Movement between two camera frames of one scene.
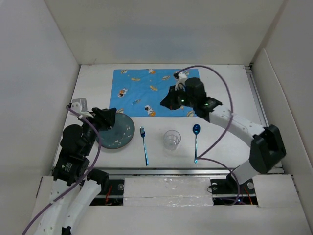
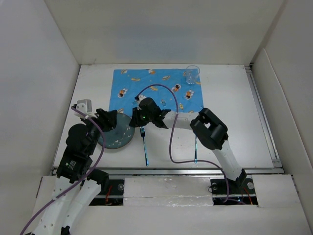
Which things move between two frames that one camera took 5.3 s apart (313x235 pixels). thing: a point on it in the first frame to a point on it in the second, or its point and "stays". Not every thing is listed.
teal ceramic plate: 120,134 stays
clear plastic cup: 171,139 to 192,74
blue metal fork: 143,133 stays
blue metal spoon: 196,130 stays
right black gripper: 169,101 to 135,121
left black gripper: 105,117 stays
